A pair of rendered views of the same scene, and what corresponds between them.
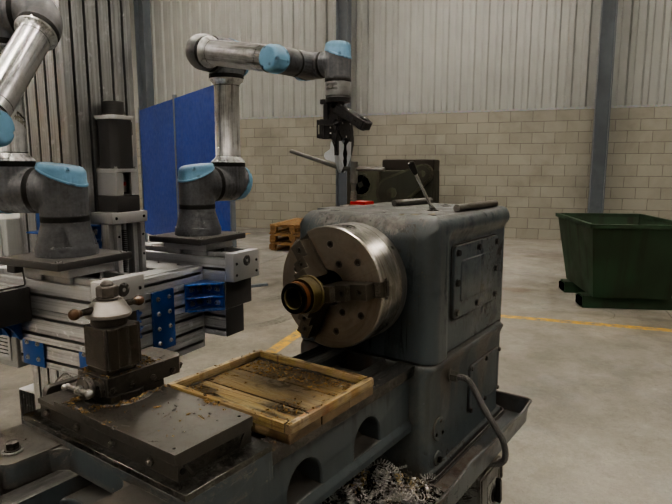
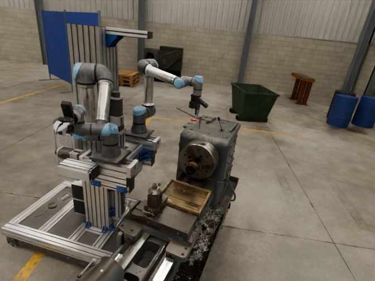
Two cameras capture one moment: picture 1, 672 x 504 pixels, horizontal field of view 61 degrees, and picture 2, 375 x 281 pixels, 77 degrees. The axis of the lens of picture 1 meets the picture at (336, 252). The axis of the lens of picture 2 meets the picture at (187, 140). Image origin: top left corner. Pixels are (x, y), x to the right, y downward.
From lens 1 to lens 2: 90 cm
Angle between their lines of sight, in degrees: 22
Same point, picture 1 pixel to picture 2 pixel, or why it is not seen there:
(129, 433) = (170, 226)
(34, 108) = not seen: hidden behind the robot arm
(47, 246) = (107, 154)
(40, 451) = (139, 229)
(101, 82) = not seen: hidden behind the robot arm
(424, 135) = (177, 35)
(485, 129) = (202, 35)
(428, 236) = (226, 146)
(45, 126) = not seen: hidden behind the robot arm
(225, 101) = (149, 83)
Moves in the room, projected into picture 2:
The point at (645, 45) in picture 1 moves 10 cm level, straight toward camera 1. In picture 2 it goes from (268, 7) to (268, 6)
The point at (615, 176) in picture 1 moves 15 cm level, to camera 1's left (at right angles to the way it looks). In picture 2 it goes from (249, 61) to (246, 61)
